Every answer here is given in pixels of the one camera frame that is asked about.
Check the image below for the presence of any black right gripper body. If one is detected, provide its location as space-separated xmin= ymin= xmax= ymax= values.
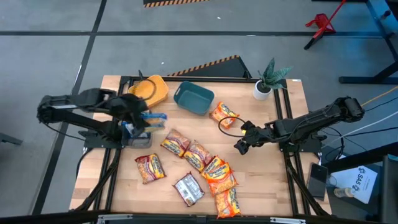
xmin=241 ymin=120 xmax=275 ymax=147

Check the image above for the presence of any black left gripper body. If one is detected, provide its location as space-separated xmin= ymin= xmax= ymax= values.
xmin=107 ymin=92 xmax=149 ymax=126

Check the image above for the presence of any blue soy sauce ramen pack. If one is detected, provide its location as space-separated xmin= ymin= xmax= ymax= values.
xmin=139 ymin=112 xmax=168 ymax=133
xmin=123 ymin=123 xmax=137 ymax=138

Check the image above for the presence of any grey translucent bin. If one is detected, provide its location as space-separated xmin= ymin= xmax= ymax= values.
xmin=121 ymin=121 xmax=153 ymax=149

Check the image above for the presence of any potted plant white pot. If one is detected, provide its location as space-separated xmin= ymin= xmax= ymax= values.
xmin=252 ymin=57 xmax=294 ymax=101

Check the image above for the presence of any teal plastic bin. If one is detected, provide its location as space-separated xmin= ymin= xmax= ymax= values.
xmin=173 ymin=80 xmax=215 ymax=116

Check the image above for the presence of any black hazard-striped ramp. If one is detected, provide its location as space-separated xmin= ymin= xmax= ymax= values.
xmin=167 ymin=55 xmax=253 ymax=79

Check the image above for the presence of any black smartphone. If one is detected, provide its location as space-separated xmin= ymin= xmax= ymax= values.
xmin=307 ymin=163 xmax=329 ymax=200

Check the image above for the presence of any black side table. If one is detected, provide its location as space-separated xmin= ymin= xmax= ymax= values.
xmin=322 ymin=141 xmax=398 ymax=224

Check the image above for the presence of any white paper sign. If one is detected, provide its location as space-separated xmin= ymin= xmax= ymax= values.
xmin=330 ymin=164 xmax=379 ymax=205

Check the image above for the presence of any black hazard-striped strip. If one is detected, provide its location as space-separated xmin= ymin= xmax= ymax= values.
xmin=142 ymin=0 xmax=211 ymax=9

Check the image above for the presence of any dark metal leg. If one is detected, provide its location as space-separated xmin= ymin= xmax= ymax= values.
xmin=0 ymin=132 xmax=24 ymax=146

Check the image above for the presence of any red metal stand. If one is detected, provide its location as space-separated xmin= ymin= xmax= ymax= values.
xmin=303 ymin=0 xmax=348 ymax=50

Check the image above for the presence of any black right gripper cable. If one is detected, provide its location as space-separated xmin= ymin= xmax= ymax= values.
xmin=218 ymin=116 xmax=248 ymax=138

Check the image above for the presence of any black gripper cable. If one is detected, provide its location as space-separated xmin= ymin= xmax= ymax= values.
xmin=218 ymin=116 xmax=248 ymax=138
xmin=136 ymin=78 xmax=157 ymax=101

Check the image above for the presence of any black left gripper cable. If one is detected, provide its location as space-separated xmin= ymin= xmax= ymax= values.
xmin=136 ymin=78 xmax=157 ymax=101

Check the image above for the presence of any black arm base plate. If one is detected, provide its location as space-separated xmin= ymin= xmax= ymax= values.
xmin=83 ymin=124 xmax=125 ymax=149
xmin=278 ymin=133 xmax=327 ymax=153

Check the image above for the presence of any silver metal bracket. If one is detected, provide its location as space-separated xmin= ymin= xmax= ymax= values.
xmin=96 ymin=213 xmax=134 ymax=224
xmin=269 ymin=217 xmax=307 ymax=224

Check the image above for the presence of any black camera mount rail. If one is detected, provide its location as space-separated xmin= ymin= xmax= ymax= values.
xmin=0 ymin=211 xmax=398 ymax=224

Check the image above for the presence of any white cable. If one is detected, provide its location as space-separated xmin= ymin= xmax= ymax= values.
xmin=322 ymin=110 xmax=398 ymax=149

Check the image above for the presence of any black desk leg frame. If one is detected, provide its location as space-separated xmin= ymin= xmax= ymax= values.
xmin=338 ymin=0 xmax=398 ymax=85

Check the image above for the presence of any orange extension cable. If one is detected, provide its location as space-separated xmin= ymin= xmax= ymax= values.
xmin=362 ymin=86 xmax=398 ymax=106

